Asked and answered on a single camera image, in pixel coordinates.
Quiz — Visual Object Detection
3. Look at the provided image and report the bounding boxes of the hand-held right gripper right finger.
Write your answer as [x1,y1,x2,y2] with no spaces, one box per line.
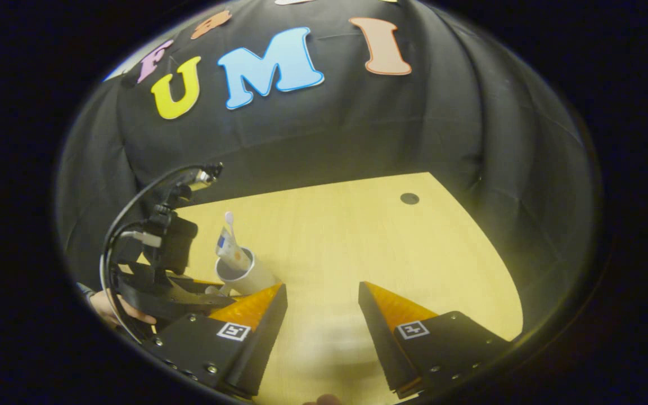
[358,281,513,400]

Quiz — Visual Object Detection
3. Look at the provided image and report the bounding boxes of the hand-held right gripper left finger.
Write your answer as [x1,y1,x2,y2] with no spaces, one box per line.
[141,283,289,400]

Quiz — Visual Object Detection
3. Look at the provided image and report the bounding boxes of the white toothpaste tube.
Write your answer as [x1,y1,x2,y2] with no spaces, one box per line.
[215,225,251,272]

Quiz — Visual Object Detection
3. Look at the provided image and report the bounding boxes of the white cup with wooden handle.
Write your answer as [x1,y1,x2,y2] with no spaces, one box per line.
[206,247,278,298]

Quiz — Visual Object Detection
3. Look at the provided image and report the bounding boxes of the wooden desktop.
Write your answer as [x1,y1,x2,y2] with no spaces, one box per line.
[133,172,524,405]

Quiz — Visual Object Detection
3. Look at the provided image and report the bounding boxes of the black backdrop cloth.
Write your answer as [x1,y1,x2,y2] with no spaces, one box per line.
[57,0,600,338]

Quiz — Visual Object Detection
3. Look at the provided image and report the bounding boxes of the black cable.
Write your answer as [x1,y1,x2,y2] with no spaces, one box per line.
[99,163,223,344]

